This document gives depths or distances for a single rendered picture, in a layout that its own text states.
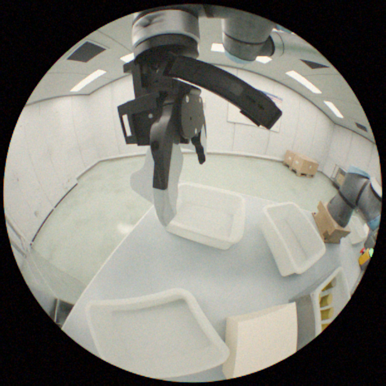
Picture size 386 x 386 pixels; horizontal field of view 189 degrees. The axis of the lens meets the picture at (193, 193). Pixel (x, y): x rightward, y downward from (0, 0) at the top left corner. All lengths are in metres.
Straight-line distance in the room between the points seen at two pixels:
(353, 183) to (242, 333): 0.54
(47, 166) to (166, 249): 3.21
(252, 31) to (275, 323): 0.42
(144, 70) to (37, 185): 3.15
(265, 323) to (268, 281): 0.13
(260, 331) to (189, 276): 0.20
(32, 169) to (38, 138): 0.64
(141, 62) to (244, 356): 0.41
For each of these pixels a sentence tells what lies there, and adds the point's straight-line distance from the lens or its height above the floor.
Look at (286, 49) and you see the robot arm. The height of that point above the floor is 1.23.
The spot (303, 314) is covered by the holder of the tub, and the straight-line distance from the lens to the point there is 0.35.
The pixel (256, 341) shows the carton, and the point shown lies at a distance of 0.25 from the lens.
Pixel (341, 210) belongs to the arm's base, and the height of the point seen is 0.89.
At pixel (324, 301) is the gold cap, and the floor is 0.80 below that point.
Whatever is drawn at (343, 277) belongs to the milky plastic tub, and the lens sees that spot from 0.45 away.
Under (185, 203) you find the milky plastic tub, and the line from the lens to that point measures 0.41.
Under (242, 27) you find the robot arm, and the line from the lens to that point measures 0.21.
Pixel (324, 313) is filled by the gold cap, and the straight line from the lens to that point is 0.42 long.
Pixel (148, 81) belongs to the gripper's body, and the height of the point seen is 1.08.
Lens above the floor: 1.03
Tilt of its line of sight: 37 degrees down
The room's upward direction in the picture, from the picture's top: straight up
